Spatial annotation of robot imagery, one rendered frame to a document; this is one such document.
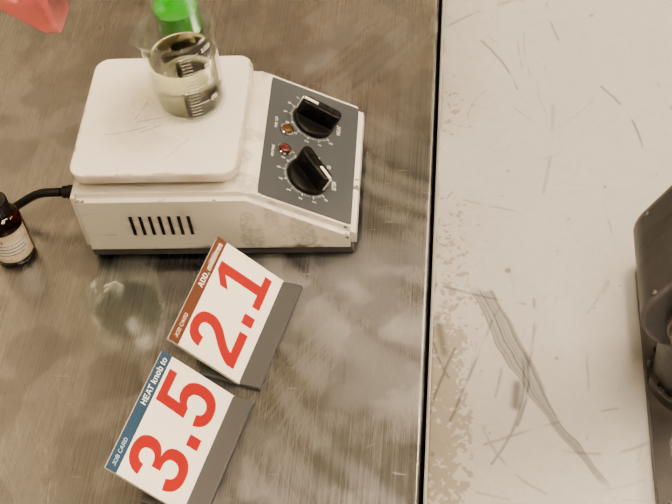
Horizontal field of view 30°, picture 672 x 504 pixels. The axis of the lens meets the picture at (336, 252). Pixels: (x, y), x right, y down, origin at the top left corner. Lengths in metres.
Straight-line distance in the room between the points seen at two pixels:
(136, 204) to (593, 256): 0.33
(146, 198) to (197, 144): 0.05
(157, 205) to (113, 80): 0.11
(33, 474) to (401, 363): 0.25
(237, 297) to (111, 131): 0.15
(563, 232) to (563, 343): 0.10
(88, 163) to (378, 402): 0.26
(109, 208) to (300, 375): 0.18
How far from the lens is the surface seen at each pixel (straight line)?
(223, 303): 0.87
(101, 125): 0.92
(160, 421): 0.82
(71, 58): 1.12
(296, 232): 0.89
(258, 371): 0.86
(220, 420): 0.84
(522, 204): 0.94
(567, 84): 1.03
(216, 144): 0.88
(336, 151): 0.93
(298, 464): 0.82
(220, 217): 0.89
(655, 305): 0.73
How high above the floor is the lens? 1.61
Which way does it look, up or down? 51 degrees down
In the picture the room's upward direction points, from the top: 8 degrees counter-clockwise
